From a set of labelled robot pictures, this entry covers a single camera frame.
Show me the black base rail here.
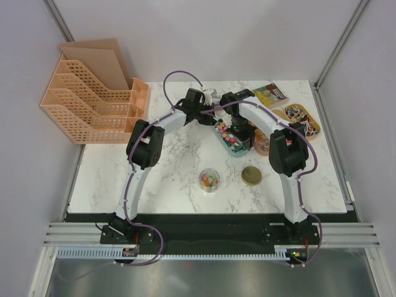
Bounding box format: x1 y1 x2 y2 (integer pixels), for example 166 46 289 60
63 212 341 256

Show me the peach desk organizer rack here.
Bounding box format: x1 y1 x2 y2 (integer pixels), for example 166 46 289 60
40 38 151 144

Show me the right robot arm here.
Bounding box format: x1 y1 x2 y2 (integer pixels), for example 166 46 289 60
220 89 309 244

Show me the peach tray of popsicle candies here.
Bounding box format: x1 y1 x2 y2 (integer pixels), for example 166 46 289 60
253 129 270 157

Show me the beige tray of star gummies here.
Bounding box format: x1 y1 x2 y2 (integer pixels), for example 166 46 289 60
272 108 291 123

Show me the blue tray of solid candies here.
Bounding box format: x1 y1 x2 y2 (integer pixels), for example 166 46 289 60
214 119 248 158

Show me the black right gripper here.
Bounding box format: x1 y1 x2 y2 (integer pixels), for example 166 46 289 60
225 115 257 149

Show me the clear glass jar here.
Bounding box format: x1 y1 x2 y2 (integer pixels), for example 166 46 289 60
198 168 220 193

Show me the purple cable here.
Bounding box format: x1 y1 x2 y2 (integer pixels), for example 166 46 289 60
204 99 324 269
57 70 217 282

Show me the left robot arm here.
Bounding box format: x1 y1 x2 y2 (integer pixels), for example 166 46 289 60
108 88 216 243

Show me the tan tray of lollipops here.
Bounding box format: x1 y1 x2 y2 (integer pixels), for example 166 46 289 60
284 103 321 140

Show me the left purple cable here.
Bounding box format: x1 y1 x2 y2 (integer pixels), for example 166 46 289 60
57 70 217 282

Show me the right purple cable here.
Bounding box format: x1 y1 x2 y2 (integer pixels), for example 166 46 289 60
204 99 324 269

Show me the white slotted cable duct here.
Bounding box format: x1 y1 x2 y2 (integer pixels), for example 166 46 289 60
56 247 308 260

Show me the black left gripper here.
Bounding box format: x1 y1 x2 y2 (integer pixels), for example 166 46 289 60
194 103 219 127

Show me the gold jar lid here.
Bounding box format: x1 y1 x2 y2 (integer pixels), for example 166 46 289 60
241 166 262 186

